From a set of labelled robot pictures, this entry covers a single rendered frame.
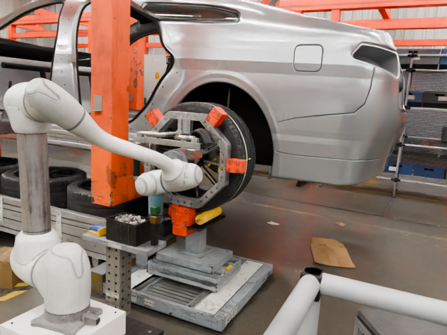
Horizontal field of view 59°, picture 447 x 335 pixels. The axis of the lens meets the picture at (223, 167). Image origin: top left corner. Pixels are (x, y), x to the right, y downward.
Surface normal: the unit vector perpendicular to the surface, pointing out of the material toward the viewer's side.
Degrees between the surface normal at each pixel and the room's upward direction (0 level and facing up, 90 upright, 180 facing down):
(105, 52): 90
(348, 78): 90
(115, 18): 90
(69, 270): 74
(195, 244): 90
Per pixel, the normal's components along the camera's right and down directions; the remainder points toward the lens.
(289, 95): -0.43, 0.13
